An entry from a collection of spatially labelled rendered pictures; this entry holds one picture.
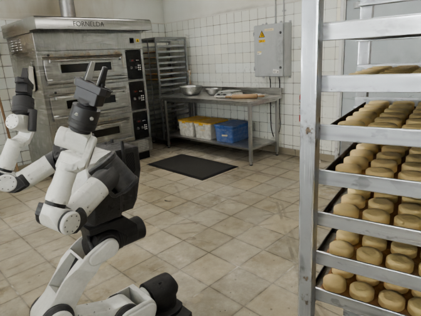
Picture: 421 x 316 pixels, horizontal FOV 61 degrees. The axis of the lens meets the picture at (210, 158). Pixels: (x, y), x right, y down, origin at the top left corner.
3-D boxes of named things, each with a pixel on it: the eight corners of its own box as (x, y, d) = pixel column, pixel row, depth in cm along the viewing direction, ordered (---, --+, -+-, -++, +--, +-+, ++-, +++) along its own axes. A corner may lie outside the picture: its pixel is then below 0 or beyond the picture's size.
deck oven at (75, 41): (64, 188, 441) (34, 15, 386) (30, 170, 524) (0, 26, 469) (164, 158, 546) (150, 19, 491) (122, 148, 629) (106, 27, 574)
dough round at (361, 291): (344, 293, 78) (344, 285, 78) (359, 285, 80) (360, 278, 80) (363, 306, 74) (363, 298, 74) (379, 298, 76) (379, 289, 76)
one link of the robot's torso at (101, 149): (116, 197, 182) (107, 128, 173) (154, 215, 158) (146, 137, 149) (58, 216, 163) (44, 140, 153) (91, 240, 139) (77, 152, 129)
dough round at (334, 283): (328, 278, 84) (328, 270, 83) (349, 285, 81) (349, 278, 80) (319, 288, 80) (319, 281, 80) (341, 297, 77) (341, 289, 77)
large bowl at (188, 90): (175, 96, 584) (174, 86, 580) (192, 93, 610) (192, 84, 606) (190, 96, 558) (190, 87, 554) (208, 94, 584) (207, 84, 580)
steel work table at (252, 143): (165, 147, 613) (159, 90, 586) (195, 139, 661) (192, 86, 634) (251, 167, 482) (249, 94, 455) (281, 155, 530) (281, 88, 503)
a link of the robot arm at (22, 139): (27, 118, 164) (17, 145, 163) (13, 113, 155) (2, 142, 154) (39, 122, 162) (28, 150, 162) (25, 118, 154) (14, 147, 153)
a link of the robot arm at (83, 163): (68, 127, 113) (54, 168, 111) (96, 136, 114) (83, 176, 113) (71, 130, 119) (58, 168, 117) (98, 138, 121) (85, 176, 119)
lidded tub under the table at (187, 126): (177, 134, 601) (175, 119, 594) (197, 130, 632) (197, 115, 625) (192, 137, 574) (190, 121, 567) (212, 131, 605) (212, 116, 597)
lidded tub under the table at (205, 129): (193, 137, 573) (192, 121, 566) (213, 131, 604) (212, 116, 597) (210, 140, 547) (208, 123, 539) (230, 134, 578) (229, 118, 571)
